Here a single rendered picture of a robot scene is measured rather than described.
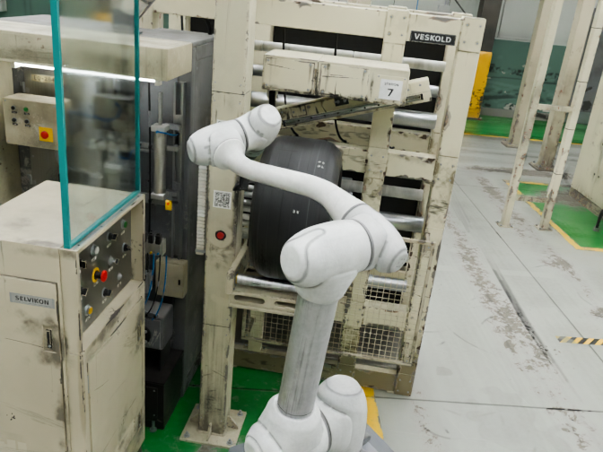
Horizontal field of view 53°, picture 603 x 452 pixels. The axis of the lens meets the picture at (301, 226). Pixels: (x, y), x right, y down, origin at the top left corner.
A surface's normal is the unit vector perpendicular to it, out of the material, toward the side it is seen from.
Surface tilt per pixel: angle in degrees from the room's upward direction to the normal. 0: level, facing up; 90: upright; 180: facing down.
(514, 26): 90
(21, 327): 90
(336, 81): 90
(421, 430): 0
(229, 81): 90
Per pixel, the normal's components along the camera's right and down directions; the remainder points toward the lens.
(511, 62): 0.02, 0.38
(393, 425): 0.10, -0.92
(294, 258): -0.77, 0.07
